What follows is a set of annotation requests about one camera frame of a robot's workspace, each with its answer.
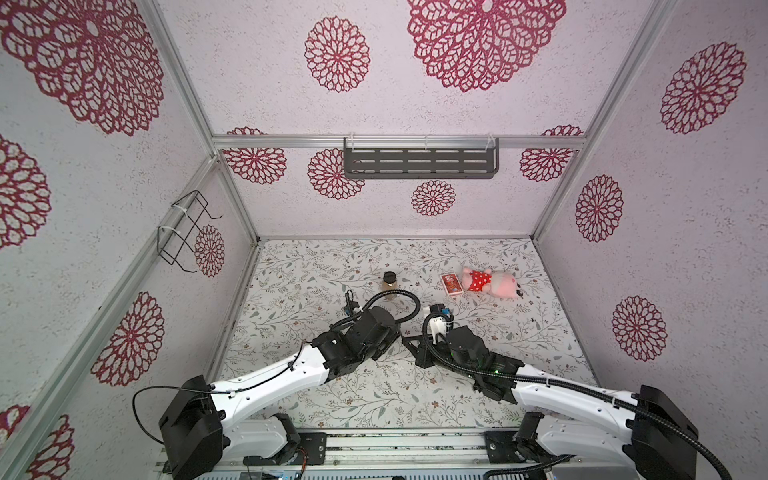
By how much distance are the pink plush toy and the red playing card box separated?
1.0 inches

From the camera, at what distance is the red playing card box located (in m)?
1.05

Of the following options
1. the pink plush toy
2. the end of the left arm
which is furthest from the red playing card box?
the end of the left arm

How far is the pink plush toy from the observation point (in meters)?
0.99

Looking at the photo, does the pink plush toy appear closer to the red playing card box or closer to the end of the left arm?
the red playing card box
